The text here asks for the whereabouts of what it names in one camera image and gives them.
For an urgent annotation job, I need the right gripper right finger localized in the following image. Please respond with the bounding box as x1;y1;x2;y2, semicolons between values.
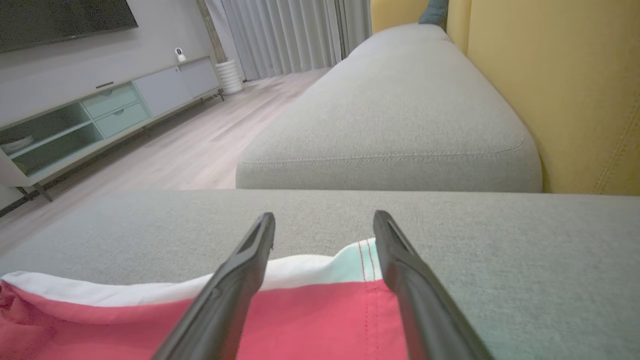
372;210;496;360

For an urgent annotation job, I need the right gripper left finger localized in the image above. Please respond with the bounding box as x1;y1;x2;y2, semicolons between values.
150;212;276;360

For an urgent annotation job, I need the red garment with white panel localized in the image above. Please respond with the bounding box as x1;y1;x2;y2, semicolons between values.
0;238;411;360

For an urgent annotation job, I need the large grey sofa seat cushion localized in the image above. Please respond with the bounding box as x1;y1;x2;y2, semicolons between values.
0;189;640;360

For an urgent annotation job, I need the long grey sofa seat cushion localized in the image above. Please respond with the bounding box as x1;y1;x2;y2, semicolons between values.
235;23;544;193

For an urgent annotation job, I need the grey and green TV cabinet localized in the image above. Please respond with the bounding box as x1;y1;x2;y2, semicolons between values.
0;56;225;203

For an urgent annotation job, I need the white ribbed planter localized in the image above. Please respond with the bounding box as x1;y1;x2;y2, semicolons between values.
215;59;245;96

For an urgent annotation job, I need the white dish in cabinet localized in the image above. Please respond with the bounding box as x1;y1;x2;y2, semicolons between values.
1;135;36;154

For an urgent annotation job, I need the brown wooden pillar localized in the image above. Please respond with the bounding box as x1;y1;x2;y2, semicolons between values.
196;0;228;64

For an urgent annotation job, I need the yellow sofa backrest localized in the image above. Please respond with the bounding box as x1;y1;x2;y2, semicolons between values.
446;0;640;196

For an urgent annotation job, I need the grey pleated curtain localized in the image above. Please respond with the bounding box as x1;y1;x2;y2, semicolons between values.
205;0;346;82
334;0;373;62

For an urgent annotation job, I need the yellow sofa armrest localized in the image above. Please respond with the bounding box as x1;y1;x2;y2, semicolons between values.
370;0;431;35

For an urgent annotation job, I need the teal throw pillow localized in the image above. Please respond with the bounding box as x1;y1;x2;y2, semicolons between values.
418;0;449;32

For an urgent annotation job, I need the black wall television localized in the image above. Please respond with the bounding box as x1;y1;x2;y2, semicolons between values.
0;0;139;54

